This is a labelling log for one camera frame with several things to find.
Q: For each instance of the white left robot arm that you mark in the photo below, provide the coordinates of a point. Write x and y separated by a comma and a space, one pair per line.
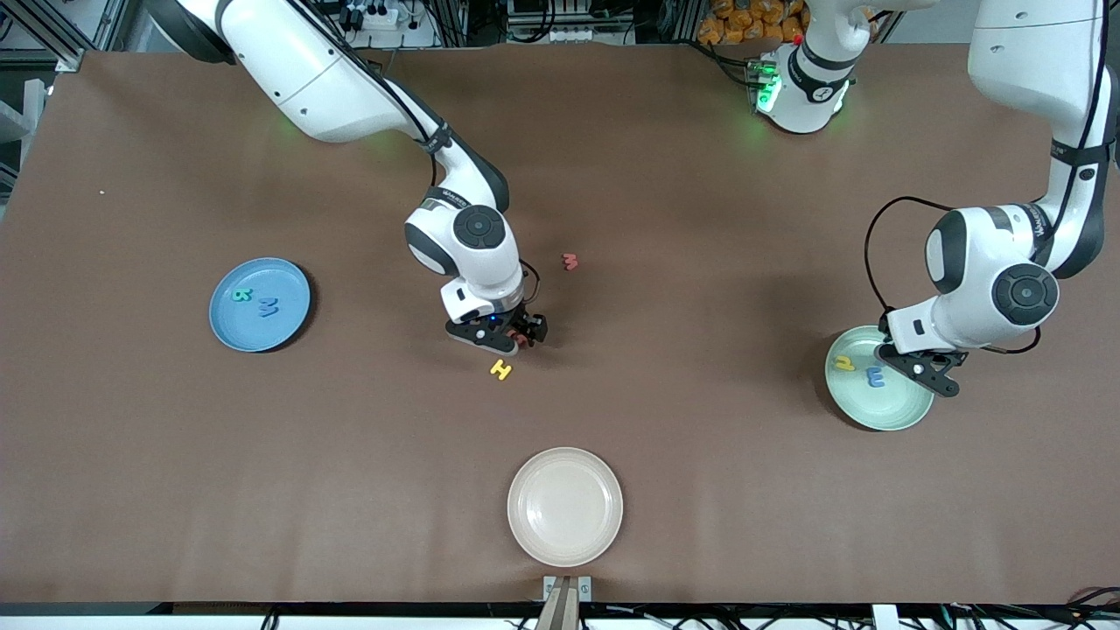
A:
980, 254

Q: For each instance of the metal equipment rack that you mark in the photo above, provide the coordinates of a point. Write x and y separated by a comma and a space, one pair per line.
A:
569, 22

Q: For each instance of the beige plate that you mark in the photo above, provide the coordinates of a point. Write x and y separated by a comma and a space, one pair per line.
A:
565, 507

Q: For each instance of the teal uppercase letter R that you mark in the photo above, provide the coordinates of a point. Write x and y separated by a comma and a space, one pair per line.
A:
241, 296

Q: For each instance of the brown table cover sheet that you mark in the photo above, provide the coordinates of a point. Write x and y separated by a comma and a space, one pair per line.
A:
700, 219

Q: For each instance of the yellow uppercase letter H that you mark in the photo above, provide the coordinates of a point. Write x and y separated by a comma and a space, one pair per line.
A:
500, 370

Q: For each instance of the blue uppercase letter M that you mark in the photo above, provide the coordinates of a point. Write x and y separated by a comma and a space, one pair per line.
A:
269, 307

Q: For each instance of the white power strip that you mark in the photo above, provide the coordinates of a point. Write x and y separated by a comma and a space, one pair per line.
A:
376, 16

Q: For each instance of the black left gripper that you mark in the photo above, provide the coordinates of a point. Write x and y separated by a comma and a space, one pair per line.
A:
883, 325

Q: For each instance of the green plate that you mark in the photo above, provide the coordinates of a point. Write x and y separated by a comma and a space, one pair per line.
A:
884, 411

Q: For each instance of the aluminium frame profile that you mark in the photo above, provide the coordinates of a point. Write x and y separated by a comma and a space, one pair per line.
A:
66, 57

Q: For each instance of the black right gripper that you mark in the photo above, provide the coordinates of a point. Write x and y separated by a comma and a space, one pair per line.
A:
531, 325

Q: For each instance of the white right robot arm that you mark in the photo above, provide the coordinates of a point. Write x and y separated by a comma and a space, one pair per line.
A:
289, 70

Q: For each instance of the orange snack bag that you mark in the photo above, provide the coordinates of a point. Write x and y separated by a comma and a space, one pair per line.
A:
744, 22

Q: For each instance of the yellow lowercase letter h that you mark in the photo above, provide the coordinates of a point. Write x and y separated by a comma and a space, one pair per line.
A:
844, 363

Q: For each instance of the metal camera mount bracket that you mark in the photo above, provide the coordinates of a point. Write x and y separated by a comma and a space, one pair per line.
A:
567, 604

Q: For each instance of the blue plate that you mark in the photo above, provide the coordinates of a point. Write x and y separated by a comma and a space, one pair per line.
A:
280, 337

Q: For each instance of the blue lowercase letter m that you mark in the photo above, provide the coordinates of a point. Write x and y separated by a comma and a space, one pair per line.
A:
875, 378

